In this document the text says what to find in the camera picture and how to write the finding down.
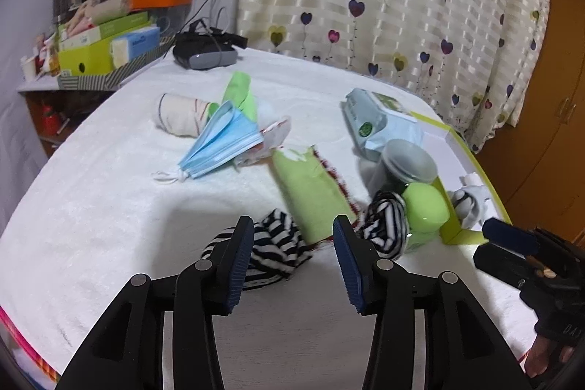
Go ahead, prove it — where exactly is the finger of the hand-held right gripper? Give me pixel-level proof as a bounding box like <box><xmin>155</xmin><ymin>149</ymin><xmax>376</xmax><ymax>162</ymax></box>
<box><xmin>473</xmin><ymin>244</ymin><xmax>549</xmax><ymax>287</ymax></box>
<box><xmin>482</xmin><ymin>217</ymin><xmax>556</xmax><ymax>259</ymax></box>

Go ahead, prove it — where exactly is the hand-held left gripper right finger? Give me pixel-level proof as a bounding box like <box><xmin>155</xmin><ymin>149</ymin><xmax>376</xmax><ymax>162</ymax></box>
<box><xmin>332</xmin><ymin>214</ymin><xmax>533</xmax><ymax>390</ymax></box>

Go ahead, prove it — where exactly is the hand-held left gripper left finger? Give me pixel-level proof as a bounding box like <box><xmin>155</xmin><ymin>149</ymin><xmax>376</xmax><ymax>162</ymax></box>
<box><xmin>55</xmin><ymin>215</ymin><xmax>255</xmax><ymax>390</ymax></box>

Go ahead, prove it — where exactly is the black white striped cloth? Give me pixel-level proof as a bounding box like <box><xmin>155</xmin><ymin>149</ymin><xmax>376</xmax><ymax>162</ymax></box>
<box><xmin>201</xmin><ymin>209</ymin><xmax>316</xmax><ymax>291</ymax></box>
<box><xmin>359</xmin><ymin>191</ymin><xmax>410</xmax><ymax>260</ymax></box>

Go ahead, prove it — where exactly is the white box with green edge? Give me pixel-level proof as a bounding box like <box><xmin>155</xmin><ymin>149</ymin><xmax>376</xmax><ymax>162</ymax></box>
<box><xmin>407</xmin><ymin>109</ymin><xmax>515</xmax><ymax>245</ymax></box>

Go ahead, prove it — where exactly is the blue face masks bundle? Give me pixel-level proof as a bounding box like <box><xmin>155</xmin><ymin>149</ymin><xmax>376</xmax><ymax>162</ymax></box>
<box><xmin>153</xmin><ymin>100</ymin><xmax>265</xmax><ymax>185</ymax></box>

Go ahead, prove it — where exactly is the bright green cloth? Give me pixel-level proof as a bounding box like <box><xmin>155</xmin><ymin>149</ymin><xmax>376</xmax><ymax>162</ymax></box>
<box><xmin>222</xmin><ymin>71</ymin><xmax>259</xmax><ymax>121</ymax></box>

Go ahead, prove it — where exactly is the person's right hand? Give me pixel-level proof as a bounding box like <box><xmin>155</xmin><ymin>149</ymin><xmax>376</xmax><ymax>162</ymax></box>
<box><xmin>525</xmin><ymin>333</ymin><xmax>575</xmax><ymax>377</ymax></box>

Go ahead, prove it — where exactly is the white grey striped sock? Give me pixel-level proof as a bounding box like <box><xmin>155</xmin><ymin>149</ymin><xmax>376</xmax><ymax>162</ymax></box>
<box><xmin>450</xmin><ymin>173</ymin><xmax>490</xmax><ymax>228</ymax></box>

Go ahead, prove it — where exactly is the lime green plastic jar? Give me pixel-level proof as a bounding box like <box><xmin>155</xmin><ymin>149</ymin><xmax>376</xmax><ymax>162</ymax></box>
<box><xmin>402</xmin><ymin>183</ymin><xmax>451</xmax><ymax>254</ymax></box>

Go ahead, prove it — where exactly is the pale green rolled towel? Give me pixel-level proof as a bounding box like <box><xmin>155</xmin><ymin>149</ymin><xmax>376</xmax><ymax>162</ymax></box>
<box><xmin>272</xmin><ymin>145</ymin><xmax>359</xmax><ymax>247</ymax></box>

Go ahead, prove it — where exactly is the wooden wardrobe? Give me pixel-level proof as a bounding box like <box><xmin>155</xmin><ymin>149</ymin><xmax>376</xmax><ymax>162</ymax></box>
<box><xmin>475</xmin><ymin>0</ymin><xmax>585</xmax><ymax>245</ymax></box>

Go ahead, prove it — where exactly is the clear jar with grey lid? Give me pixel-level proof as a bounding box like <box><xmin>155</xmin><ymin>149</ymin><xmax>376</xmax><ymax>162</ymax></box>
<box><xmin>366</xmin><ymin>139</ymin><xmax>439</xmax><ymax>199</ymax></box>

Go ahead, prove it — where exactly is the clear red printed packet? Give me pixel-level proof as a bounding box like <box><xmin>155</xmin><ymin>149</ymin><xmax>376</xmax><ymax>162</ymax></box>
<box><xmin>235</xmin><ymin>116</ymin><xmax>293</xmax><ymax>167</ymax></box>

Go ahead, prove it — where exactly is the wet wipes pack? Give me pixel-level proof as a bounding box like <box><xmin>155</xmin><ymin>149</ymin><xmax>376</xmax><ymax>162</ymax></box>
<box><xmin>340</xmin><ymin>88</ymin><xmax>426</xmax><ymax>162</ymax></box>

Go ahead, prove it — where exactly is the white rolled sock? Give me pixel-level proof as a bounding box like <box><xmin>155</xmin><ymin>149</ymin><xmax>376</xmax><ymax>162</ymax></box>
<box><xmin>158</xmin><ymin>93</ymin><xmax>220</xmax><ymax>138</ymax></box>

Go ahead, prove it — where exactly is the black grey headset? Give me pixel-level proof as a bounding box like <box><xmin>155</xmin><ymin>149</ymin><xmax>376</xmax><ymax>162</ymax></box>
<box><xmin>173</xmin><ymin>19</ymin><xmax>248</xmax><ymax>71</ymax></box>

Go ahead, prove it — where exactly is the wooden shelf cabinet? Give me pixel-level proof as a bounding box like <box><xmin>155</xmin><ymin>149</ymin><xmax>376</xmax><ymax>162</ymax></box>
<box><xmin>18</xmin><ymin>75</ymin><xmax>115</xmax><ymax>158</ymax></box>

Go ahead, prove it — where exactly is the striped cardboard tray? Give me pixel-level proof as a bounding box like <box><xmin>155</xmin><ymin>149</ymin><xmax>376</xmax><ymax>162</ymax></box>
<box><xmin>57</xmin><ymin>43</ymin><xmax>177</xmax><ymax>91</ymax></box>

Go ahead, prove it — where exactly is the red bottle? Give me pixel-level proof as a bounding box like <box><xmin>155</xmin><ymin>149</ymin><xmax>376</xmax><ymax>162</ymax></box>
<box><xmin>41</xmin><ymin>104</ymin><xmax>62</xmax><ymax>135</ymax></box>

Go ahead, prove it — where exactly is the blue tissue pack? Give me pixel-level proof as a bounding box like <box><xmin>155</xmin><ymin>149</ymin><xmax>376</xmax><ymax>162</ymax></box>
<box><xmin>111</xmin><ymin>27</ymin><xmax>162</xmax><ymax>68</ymax></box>

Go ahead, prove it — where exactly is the heart print curtain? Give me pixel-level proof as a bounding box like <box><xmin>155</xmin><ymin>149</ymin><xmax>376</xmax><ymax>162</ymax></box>
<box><xmin>235</xmin><ymin>0</ymin><xmax>551</xmax><ymax>155</ymax></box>

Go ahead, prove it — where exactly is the lime green file box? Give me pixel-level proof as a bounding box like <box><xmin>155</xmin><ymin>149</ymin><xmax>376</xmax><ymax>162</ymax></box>
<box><xmin>57</xmin><ymin>12</ymin><xmax>156</xmax><ymax>76</ymax></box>

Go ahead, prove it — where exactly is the beige paper roll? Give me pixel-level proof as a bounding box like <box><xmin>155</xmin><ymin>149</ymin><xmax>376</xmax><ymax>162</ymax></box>
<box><xmin>84</xmin><ymin>0</ymin><xmax>133</xmax><ymax>25</ymax></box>

